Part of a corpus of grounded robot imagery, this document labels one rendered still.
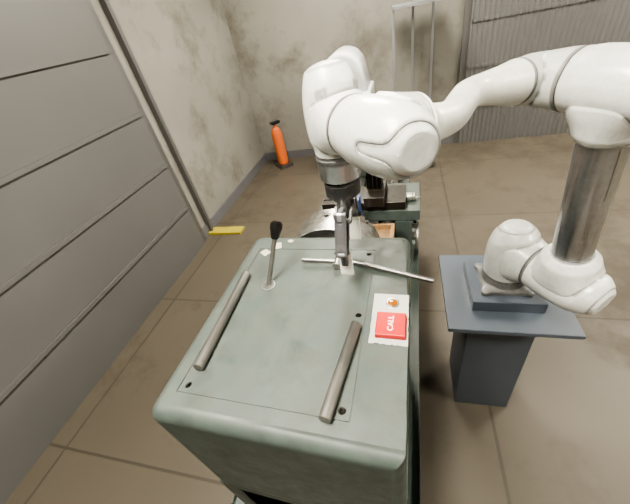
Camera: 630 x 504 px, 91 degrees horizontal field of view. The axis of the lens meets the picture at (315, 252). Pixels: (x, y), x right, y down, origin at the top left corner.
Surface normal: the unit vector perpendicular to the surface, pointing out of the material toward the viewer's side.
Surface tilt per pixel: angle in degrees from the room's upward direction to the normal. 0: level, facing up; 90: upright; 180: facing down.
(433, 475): 0
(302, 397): 0
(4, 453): 90
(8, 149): 90
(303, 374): 0
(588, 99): 96
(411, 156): 89
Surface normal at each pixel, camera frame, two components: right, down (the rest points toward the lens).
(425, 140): 0.27, 0.55
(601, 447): -0.18, -0.77
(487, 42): -0.21, 0.63
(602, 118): -0.77, 0.63
